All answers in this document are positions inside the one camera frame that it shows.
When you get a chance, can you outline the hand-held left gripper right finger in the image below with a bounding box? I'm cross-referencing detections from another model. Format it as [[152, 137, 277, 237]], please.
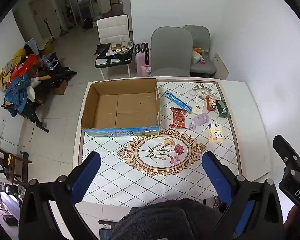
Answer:
[[202, 151, 283, 240]]

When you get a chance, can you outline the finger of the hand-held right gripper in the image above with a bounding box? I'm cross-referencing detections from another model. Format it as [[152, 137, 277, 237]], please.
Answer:
[[273, 135, 300, 168]]

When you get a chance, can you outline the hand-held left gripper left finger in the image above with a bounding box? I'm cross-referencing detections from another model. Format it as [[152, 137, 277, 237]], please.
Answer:
[[20, 152, 102, 240]]

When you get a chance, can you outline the yellow tissue pack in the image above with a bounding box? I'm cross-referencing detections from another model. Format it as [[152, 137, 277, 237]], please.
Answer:
[[207, 123, 224, 144]]

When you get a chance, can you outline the tile-patterned table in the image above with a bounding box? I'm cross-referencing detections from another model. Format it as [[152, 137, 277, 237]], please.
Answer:
[[74, 76, 272, 208]]

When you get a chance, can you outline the purple plush toy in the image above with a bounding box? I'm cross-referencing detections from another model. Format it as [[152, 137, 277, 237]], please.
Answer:
[[189, 112, 211, 130]]

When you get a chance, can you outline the person's dark fleece clothing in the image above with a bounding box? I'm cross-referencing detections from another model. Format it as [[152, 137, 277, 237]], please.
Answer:
[[107, 197, 224, 240]]

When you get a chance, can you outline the green snack packet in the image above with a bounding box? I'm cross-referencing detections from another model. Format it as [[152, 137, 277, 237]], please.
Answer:
[[216, 100, 231, 119]]

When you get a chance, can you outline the black folding rack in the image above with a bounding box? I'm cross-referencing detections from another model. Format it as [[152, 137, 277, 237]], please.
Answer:
[[1, 65, 78, 133]]

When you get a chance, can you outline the red snack packet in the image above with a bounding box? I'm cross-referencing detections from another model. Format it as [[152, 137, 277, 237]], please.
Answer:
[[169, 107, 188, 129]]

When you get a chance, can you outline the orange snack packet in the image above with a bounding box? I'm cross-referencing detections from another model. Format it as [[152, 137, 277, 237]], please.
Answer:
[[205, 95, 218, 112]]

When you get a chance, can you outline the white paper packet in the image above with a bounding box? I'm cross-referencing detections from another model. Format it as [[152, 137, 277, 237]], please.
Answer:
[[191, 97, 206, 114]]

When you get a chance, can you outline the dark wooden chair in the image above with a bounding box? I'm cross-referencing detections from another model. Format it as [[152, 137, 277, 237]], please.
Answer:
[[0, 141, 33, 188]]

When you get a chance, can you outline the open cardboard box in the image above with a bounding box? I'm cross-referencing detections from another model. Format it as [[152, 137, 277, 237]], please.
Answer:
[[80, 78, 162, 137]]

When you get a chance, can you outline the blue plastic pouch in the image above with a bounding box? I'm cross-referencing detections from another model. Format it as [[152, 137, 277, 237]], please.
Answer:
[[164, 90, 192, 113]]

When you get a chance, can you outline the small cardboard box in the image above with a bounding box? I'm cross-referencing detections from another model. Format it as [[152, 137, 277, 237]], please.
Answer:
[[56, 80, 69, 95]]

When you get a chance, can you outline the white stuffed toy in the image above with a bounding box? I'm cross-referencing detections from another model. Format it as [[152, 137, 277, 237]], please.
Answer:
[[27, 75, 52, 98]]

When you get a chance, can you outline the blue garment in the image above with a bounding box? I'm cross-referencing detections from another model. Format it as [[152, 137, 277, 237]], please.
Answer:
[[4, 73, 32, 117]]

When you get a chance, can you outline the pink gift bag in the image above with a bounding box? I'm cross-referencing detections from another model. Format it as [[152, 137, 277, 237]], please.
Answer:
[[140, 65, 152, 78]]

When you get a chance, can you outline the black bag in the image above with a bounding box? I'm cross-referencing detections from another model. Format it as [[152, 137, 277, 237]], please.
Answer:
[[106, 52, 134, 63]]

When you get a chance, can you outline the white tissue box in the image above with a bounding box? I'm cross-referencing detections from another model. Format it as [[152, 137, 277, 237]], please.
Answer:
[[191, 50, 202, 64]]

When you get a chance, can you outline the red plastic bag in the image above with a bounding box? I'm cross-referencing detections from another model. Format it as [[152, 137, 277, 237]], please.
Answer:
[[10, 54, 42, 81]]

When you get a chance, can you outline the pink suitcase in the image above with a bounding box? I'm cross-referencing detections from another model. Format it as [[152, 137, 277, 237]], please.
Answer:
[[134, 42, 151, 77]]

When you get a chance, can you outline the black folder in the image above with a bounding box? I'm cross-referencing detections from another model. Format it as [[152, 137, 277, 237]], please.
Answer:
[[94, 43, 111, 55]]

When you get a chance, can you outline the orange plastic packet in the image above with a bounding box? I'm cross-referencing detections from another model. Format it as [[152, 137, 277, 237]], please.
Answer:
[[193, 47, 209, 56]]

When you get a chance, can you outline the yellow garment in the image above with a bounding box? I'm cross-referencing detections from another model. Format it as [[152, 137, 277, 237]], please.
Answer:
[[0, 48, 27, 91]]

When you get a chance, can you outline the stack of papers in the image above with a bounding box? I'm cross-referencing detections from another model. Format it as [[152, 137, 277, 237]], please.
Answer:
[[110, 40, 134, 53]]

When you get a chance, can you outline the grey upholstered chair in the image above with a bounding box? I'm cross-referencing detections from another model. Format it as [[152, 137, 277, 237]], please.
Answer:
[[182, 25, 217, 79], [151, 26, 194, 78]]

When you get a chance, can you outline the white padded chair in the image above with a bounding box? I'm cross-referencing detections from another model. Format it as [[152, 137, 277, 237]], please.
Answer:
[[95, 14, 136, 79]]

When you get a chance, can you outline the black floor cable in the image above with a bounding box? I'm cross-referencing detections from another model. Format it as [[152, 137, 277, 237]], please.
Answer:
[[0, 127, 36, 147]]

